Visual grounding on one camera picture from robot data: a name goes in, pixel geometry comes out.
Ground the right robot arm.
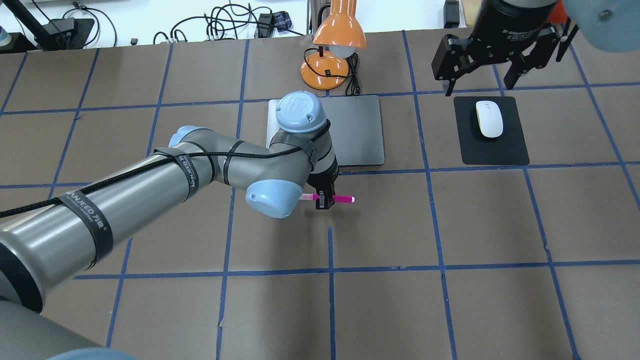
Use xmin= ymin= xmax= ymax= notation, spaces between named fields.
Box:
xmin=430 ymin=0 xmax=639 ymax=96

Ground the white computer mouse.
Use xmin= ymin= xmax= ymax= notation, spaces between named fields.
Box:
xmin=475 ymin=100 xmax=505 ymax=139

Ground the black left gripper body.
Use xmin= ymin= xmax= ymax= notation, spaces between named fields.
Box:
xmin=306 ymin=167 xmax=339 ymax=198

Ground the orange desk lamp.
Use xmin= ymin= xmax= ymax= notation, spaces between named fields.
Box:
xmin=300 ymin=0 xmax=367 ymax=96

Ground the pink marker pen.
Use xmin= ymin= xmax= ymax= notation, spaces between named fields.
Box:
xmin=299 ymin=193 xmax=355 ymax=204

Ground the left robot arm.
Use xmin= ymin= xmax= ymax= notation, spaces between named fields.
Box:
xmin=0 ymin=91 xmax=338 ymax=360

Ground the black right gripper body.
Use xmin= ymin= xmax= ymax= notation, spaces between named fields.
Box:
xmin=470 ymin=0 xmax=557 ymax=63

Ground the black monitor stand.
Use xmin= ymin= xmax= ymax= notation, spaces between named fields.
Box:
xmin=1 ymin=0 xmax=99 ymax=51

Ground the black mousepad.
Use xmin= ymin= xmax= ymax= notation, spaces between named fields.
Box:
xmin=454 ymin=96 xmax=530 ymax=166

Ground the wooden stand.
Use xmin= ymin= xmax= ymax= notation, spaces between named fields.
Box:
xmin=460 ymin=0 xmax=482 ymax=27

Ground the black lamp cable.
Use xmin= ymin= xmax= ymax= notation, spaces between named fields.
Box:
xmin=304 ymin=47 xmax=362 ymax=97

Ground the grey laptop notebook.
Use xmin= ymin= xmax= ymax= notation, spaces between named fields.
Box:
xmin=264 ymin=94 xmax=386 ymax=170

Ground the black power adapter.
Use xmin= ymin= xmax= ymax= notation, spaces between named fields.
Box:
xmin=443 ymin=0 xmax=460 ymax=29

